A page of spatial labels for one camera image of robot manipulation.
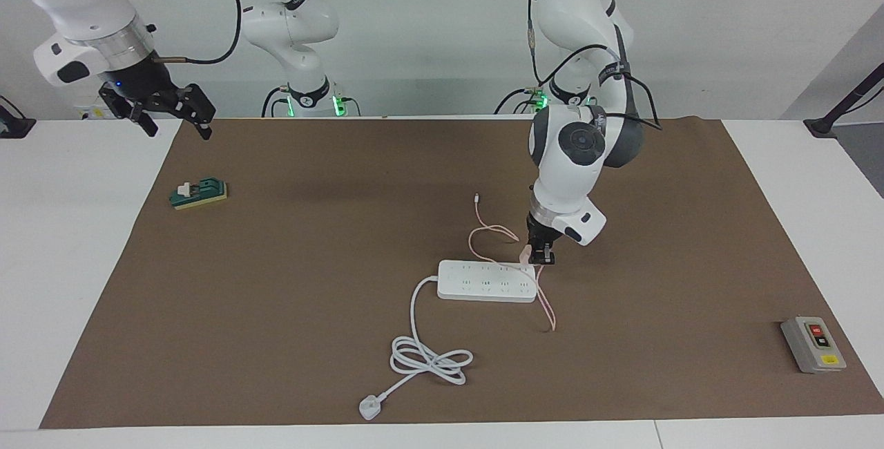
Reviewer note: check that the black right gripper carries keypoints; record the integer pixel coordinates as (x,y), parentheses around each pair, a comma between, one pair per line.
(148,90)

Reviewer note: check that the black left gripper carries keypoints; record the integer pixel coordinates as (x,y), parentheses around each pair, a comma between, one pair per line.
(542,235)

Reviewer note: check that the pink charger adapter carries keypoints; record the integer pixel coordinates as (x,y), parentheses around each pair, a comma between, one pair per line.
(526,254)

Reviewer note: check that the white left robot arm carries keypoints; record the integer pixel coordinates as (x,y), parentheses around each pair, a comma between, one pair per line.
(573,159)

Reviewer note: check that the white power strip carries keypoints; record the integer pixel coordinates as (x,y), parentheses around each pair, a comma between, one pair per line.
(487,276)

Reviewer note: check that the white box with yellow labels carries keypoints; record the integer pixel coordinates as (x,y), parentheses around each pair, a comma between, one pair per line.
(93,113)

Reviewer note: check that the black clamp object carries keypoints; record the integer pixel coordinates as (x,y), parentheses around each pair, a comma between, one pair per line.
(14,128)

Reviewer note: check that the brown table mat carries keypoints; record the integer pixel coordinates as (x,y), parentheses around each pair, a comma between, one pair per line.
(276,352)

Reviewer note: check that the black stand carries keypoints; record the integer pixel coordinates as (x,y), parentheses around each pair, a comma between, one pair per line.
(822,124)

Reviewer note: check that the green knife switch block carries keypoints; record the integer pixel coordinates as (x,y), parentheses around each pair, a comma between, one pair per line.
(200,193)

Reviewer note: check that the grey on-off switch box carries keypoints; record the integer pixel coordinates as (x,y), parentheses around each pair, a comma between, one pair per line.
(811,345)

